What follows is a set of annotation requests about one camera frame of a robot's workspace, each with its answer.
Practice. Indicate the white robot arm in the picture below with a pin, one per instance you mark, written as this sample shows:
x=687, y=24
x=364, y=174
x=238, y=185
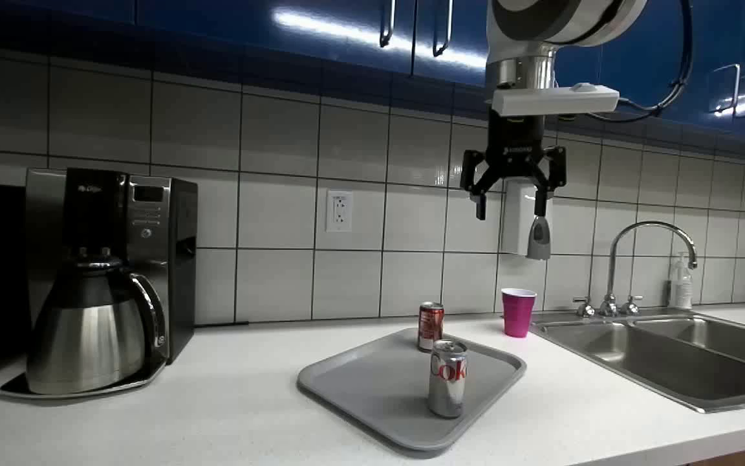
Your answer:
x=523, y=40

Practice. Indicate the grey plastic tray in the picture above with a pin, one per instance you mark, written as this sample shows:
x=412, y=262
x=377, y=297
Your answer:
x=383, y=387

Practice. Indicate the silver diet coke can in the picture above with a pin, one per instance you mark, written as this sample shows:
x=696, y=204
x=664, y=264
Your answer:
x=447, y=378

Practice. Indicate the brown soda can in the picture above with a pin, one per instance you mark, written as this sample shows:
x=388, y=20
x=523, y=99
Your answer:
x=430, y=325

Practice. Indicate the blue upper cabinets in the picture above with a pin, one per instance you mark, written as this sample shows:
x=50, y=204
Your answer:
x=441, y=40

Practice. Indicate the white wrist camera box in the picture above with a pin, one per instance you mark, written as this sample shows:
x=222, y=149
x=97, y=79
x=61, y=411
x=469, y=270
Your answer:
x=544, y=103

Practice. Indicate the stainless steel double sink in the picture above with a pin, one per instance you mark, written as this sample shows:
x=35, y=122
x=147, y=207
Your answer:
x=695, y=362

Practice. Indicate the pink plastic cup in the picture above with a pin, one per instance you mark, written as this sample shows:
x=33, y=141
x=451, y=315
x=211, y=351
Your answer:
x=519, y=312

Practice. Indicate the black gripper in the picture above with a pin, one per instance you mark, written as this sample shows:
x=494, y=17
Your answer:
x=516, y=149

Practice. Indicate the black coffee maker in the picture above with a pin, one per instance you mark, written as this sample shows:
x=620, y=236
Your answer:
x=161, y=245

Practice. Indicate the steel coffee carafe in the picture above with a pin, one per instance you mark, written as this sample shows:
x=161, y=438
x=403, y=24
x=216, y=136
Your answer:
x=97, y=328

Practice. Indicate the white wall outlet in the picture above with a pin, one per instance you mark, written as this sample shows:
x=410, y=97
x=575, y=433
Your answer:
x=341, y=211

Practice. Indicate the clear soap bottle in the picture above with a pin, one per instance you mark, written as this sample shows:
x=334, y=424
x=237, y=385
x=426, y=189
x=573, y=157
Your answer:
x=678, y=286

